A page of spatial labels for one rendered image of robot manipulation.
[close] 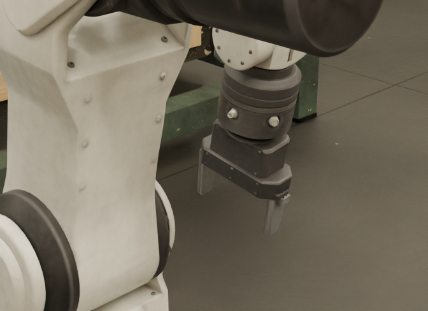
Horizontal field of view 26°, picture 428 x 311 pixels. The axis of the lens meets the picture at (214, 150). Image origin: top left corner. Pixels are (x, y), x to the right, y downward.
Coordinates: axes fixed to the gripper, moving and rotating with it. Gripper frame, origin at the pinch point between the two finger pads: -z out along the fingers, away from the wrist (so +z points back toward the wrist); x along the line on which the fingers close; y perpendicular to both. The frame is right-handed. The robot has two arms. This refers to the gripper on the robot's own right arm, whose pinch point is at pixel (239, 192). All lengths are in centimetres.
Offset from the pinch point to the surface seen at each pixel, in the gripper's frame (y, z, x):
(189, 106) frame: -93, -65, 81
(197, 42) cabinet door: -119, -63, 102
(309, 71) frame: -143, -69, 75
